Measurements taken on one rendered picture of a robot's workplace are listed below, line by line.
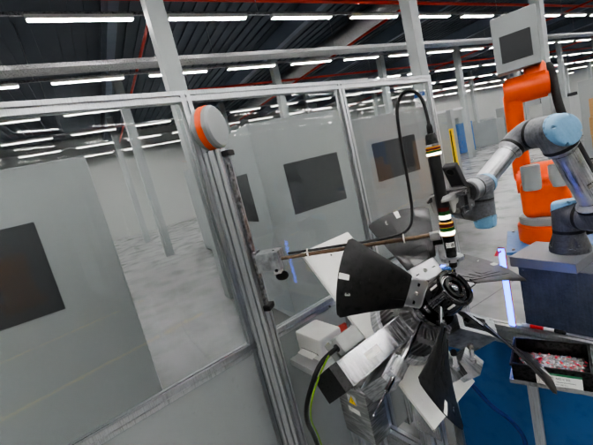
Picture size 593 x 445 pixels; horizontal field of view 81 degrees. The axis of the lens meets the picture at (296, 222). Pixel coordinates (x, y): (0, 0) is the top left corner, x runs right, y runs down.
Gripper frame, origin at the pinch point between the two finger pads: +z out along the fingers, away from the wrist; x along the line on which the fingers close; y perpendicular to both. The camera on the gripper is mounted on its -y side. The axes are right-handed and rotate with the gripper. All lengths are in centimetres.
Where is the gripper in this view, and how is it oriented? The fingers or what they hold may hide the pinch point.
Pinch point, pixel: (436, 199)
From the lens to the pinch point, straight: 115.1
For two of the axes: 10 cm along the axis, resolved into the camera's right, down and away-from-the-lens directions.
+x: -6.0, 0.1, 8.0
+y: 2.3, 9.6, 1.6
